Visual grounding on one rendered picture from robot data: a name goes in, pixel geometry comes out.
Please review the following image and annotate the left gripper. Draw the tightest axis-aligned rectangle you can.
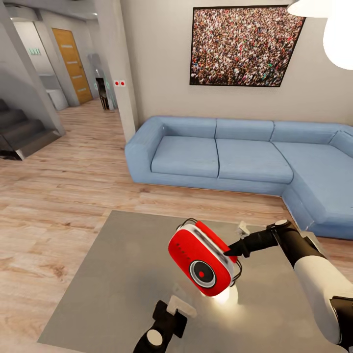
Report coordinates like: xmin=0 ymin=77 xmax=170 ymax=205
xmin=153 ymin=300 xmax=188 ymax=339

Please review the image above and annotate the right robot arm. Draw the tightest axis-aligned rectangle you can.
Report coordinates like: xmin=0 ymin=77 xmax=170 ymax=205
xmin=223 ymin=219 xmax=353 ymax=353

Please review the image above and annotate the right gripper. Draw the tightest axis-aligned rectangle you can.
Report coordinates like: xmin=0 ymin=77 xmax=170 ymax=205
xmin=223 ymin=231 xmax=268 ymax=258

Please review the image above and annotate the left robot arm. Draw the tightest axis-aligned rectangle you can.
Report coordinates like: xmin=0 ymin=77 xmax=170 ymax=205
xmin=133 ymin=295 xmax=197 ymax=353

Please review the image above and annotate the radio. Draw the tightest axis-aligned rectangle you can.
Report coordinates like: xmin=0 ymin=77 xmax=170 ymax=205
xmin=168 ymin=218 xmax=242 ymax=297

